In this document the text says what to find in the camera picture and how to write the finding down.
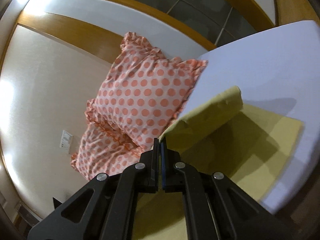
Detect white bed sheet mattress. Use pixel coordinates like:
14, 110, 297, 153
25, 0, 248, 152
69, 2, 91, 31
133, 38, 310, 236
178, 19, 320, 214

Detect lower orange polka dot pillow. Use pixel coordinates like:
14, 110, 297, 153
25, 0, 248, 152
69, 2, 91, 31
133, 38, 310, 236
71, 120, 146, 181

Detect olive green pants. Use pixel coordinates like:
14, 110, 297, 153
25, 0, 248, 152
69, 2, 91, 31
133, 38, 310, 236
133, 87, 303, 239

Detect upper orange polka dot pillow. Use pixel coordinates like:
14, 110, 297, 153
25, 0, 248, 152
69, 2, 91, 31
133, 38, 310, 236
86, 32, 208, 150

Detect white wall socket plate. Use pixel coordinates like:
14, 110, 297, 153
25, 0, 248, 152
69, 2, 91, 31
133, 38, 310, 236
60, 130, 73, 153

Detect orange polka dot pillow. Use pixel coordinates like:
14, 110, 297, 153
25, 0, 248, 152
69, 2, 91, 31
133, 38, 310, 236
71, 120, 146, 181
86, 32, 208, 150

